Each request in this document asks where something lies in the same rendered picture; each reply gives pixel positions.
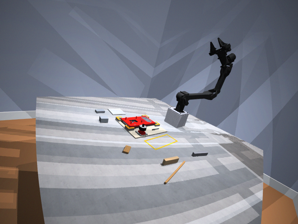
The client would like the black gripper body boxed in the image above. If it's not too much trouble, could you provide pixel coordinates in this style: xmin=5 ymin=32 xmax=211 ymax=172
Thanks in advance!
xmin=209 ymin=44 xmax=231 ymax=60

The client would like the black wheel with grey rim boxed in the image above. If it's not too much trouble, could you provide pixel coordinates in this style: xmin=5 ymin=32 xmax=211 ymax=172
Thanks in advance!
xmin=139 ymin=125 xmax=147 ymax=131

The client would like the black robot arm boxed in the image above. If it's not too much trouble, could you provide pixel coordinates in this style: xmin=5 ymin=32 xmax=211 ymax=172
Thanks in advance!
xmin=174 ymin=53 xmax=236 ymax=113

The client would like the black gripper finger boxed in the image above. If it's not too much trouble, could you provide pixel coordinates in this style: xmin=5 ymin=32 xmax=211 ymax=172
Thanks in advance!
xmin=210 ymin=42 xmax=216 ymax=52
xmin=218 ymin=38 xmax=227 ymax=48

